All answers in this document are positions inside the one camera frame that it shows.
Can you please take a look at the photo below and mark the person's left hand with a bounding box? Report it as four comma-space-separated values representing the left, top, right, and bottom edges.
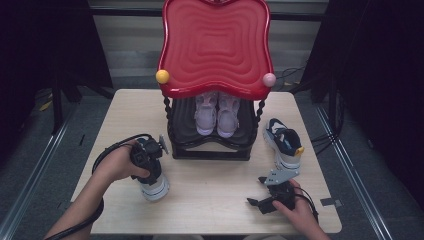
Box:
93, 139, 150, 184

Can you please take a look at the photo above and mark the metal floor rail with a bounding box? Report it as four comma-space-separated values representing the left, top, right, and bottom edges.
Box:
0, 99, 81, 240
314, 105, 396, 240

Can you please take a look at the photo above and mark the purple sandal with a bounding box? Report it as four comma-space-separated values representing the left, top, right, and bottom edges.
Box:
216, 92, 241, 139
193, 91, 219, 137

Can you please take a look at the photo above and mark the black floor cable bundle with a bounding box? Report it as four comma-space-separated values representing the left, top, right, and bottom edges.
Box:
276, 65, 345, 155

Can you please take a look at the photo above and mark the red and black shoe rack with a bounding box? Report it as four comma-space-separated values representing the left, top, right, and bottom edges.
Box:
155, 0, 277, 162

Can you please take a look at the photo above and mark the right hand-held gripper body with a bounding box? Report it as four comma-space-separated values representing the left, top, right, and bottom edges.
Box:
264, 169, 300, 211

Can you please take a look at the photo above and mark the yellow floor strip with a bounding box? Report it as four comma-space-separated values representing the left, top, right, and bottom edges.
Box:
37, 99, 54, 113

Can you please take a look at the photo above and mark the black curtain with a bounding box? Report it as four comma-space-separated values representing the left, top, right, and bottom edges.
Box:
299, 0, 424, 209
0, 0, 113, 161

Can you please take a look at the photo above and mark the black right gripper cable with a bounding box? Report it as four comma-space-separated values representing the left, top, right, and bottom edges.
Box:
293, 185, 320, 223

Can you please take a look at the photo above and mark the person's right hand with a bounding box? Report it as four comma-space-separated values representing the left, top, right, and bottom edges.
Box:
272, 179, 318, 233

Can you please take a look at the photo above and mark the black metal stand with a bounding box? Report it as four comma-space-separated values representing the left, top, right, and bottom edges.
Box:
50, 76, 65, 135

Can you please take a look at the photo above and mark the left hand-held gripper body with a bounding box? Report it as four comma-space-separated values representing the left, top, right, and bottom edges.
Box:
130, 134, 170, 186

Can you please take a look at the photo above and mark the grey tape piece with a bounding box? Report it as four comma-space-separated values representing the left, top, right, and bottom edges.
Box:
320, 197, 343, 207

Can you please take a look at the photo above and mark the navy and white sneaker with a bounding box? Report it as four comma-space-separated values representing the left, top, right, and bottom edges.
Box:
136, 136, 170, 202
262, 117, 305, 176

